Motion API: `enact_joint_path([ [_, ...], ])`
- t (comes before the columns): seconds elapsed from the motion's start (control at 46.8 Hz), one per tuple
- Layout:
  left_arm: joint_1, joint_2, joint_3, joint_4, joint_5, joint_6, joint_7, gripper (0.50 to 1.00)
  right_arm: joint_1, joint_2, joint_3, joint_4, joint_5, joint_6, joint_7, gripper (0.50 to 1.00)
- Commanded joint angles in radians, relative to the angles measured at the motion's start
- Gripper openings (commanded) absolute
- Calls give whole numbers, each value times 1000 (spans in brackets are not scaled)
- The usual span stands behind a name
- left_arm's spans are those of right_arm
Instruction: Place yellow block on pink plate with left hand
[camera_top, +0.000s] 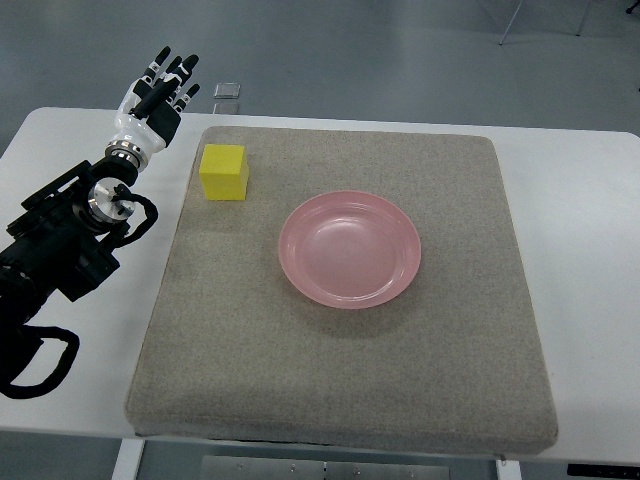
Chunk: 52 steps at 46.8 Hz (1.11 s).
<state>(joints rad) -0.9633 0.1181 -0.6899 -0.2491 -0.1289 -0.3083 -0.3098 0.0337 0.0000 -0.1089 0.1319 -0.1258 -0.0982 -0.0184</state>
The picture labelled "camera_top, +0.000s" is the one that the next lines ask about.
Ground pink plastic plate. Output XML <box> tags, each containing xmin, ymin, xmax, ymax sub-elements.
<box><xmin>278</xmin><ymin>190</ymin><xmax>422</xmax><ymax>310</ymax></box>

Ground white table leg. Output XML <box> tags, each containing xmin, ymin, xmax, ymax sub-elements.
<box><xmin>111</xmin><ymin>439</ymin><xmax>145</xmax><ymax>480</ymax></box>

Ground metal chair legs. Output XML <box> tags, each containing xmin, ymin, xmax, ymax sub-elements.
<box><xmin>498</xmin><ymin>0</ymin><xmax>640</xmax><ymax>47</ymax></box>

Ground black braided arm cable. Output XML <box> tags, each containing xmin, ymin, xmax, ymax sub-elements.
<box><xmin>0</xmin><ymin>192</ymin><xmax>160</xmax><ymax>400</ymax></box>

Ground yellow foam block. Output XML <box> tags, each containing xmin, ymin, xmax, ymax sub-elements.
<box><xmin>199</xmin><ymin>144</ymin><xmax>249</xmax><ymax>201</ymax></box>

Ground clear floor socket cover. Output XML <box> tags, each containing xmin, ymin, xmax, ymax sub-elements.
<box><xmin>214</xmin><ymin>82</ymin><xmax>241</xmax><ymax>99</ymax></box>

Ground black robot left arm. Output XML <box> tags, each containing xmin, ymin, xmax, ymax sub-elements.
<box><xmin>1</xmin><ymin>48</ymin><xmax>199</xmax><ymax>328</ymax></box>

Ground beige fabric mat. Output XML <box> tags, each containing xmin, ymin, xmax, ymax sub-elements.
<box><xmin>125</xmin><ymin>126</ymin><xmax>558</xmax><ymax>456</ymax></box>

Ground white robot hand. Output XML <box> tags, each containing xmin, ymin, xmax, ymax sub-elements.
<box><xmin>111</xmin><ymin>46</ymin><xmax>200</xmax><ymax>155</ymax></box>

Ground grey metal base plate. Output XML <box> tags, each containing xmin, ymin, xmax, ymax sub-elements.
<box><xmin>199</xmin><ymin>455</ymin><xmax>451</xmax><ymax>480</ymax></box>

